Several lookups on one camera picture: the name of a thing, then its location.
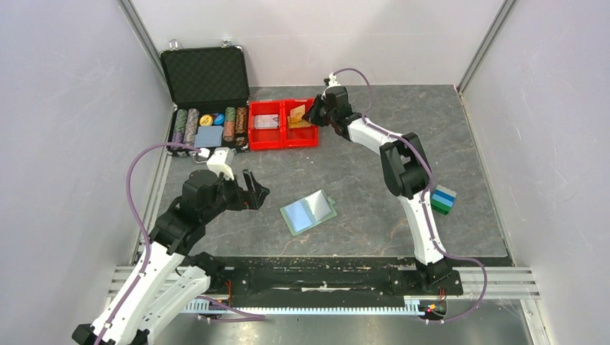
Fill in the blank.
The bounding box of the aluminium frame rail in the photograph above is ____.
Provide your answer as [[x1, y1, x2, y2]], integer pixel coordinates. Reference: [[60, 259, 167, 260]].
[[111, 266, 542, 316]]

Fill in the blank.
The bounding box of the white card in bin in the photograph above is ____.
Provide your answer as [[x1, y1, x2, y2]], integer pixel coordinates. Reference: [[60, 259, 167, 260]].
[[253, 114, 280, 129]]

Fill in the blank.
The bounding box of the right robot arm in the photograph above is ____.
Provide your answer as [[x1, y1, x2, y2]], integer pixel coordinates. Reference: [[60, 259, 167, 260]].
[[303, 86, 452, 293]]

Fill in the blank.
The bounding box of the yellow dealer chip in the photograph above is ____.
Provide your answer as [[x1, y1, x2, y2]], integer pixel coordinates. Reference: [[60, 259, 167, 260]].
[[199, 114, 214, 127]]

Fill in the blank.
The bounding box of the right red bin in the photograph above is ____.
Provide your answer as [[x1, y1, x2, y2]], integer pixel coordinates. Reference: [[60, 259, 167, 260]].
[[281, 98, 319, 148]]

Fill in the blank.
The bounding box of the red bin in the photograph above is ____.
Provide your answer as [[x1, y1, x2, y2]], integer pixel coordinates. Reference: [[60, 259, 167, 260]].
[[281, 98, 319, 148], [248, 101, 284, 151]]

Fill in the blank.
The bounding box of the tan brown credit card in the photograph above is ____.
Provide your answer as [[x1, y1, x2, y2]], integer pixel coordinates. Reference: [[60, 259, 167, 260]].
[[288, 104, 306, 124]]

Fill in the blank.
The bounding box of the blue playing card deck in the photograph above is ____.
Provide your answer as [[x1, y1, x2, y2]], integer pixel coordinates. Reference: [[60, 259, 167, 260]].
[[194, 126, 224, 148]]

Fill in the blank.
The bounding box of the green card holder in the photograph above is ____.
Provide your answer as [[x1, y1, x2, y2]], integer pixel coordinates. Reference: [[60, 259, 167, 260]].
[[280, 189, 337, 236]]

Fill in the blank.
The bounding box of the left red bin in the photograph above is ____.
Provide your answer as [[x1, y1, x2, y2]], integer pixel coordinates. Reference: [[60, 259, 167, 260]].
[[248, 101, 284, 151]]

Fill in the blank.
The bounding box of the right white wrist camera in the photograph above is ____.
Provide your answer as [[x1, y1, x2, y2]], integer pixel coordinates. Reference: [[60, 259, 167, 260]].
[[322, 73, 341, 98]]

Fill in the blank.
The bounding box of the orange card in bin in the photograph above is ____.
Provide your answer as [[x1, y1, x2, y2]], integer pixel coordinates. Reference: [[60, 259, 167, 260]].
[[287, 117, 311, 129]]

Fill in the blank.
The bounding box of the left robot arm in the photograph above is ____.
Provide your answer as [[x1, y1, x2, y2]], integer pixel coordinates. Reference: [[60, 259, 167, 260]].
[[72, 170, 270, 344]]

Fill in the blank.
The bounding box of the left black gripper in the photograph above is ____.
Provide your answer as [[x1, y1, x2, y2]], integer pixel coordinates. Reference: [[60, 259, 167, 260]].
[[202, 168, 270, 222]]

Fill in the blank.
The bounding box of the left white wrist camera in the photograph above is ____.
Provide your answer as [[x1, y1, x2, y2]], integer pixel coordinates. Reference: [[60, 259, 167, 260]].
[[194, 147, 235, 180]]

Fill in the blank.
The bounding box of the black poker chip case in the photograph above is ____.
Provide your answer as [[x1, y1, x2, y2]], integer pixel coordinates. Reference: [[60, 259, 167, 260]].
[[160, 45, 250, 142]]

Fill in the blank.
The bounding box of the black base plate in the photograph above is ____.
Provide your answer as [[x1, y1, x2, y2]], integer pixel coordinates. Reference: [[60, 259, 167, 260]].
[[205, 256, 464, 308]]

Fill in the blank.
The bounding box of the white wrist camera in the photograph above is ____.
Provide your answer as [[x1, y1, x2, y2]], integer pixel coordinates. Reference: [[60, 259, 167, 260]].
[[194, 147, 235, 180], [322, 73, 341, 98]]

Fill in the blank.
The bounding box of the blue green card stack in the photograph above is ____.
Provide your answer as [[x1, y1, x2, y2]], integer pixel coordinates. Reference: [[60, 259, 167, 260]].
[[430, 185, 457, 215]]

